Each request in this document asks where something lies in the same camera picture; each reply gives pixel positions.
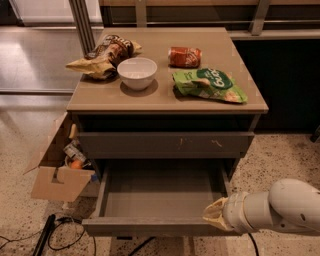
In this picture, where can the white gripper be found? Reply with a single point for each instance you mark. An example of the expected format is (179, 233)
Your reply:
(234, 212)

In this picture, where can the grey drawer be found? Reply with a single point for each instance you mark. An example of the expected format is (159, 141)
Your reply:
(165, 145)
(156, 203)

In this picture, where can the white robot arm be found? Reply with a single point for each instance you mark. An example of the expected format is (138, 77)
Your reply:
(289, 206)

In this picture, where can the grey top drawer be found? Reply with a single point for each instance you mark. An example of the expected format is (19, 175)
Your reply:
(165, 145)

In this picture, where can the grey drawer cabinet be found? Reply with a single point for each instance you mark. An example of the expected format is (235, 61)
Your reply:
(110, 106)

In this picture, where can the green snack bag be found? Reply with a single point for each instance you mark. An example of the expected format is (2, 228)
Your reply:
(210, 84)

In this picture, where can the small orange fruit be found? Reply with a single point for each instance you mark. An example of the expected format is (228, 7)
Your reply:
(77, 164)

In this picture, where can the labelled can in box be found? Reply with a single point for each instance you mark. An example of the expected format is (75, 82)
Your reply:
(74, 153)

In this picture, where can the orange soda can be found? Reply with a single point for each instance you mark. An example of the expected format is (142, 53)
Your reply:
(184, 57)

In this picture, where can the white ceramic bowl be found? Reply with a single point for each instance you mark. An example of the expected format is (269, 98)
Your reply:
(137, 73)

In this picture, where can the open cardboard box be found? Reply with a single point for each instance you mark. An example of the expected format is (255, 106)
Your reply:
(56, 180)

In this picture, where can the black stick on floor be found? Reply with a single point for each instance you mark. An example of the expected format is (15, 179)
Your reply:
(44, 235)

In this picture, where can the brown chip bag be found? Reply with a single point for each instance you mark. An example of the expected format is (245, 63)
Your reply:
(101, 63)

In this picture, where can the metal window frame post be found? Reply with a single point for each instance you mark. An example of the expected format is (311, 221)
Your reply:
(83, 26)

